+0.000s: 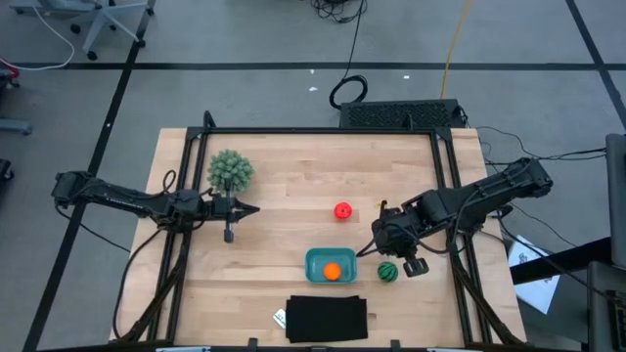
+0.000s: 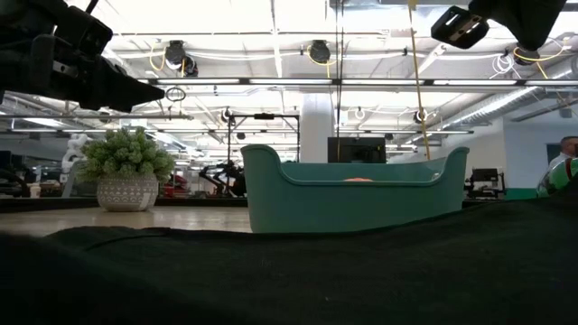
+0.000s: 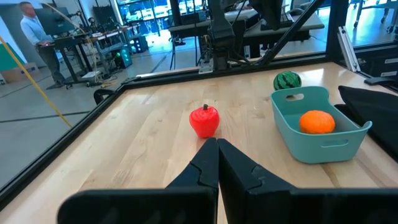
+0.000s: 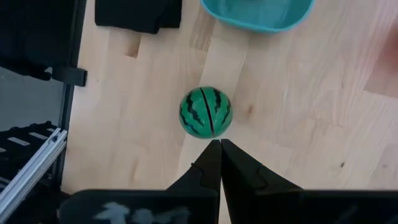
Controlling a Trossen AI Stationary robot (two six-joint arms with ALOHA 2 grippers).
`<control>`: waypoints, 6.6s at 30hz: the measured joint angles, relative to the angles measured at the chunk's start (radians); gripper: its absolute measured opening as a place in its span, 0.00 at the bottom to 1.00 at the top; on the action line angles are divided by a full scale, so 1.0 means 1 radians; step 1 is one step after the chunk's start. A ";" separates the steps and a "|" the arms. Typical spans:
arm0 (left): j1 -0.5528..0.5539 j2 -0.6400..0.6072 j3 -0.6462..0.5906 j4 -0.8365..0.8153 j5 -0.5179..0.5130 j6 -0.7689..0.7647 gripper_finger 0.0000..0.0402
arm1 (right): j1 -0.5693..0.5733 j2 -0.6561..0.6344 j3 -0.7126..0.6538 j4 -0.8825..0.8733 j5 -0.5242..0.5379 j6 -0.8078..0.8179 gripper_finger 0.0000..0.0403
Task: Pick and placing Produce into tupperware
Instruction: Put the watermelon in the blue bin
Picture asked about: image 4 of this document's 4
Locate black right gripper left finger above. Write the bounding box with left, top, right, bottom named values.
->
left=167, top=139, right=223, bottom=200

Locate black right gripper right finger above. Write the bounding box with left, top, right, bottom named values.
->
left=220, top=138, right=303, bottom=224

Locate green striped toy watermelon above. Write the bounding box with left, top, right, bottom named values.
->
left=178, top=86, right=233, bottom=139

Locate teal plastic tub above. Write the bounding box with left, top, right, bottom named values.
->
left=200, top=0, right=317, bottom=34

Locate black folded cloth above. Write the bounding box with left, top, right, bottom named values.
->
left=95, top=0, right=183, bottom=35

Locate silver aluminium extrusion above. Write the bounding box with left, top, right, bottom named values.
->
left=0, top=127, right=68, bottom=223

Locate black table frame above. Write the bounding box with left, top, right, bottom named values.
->
left=51, top=0, right=88, bottom=194

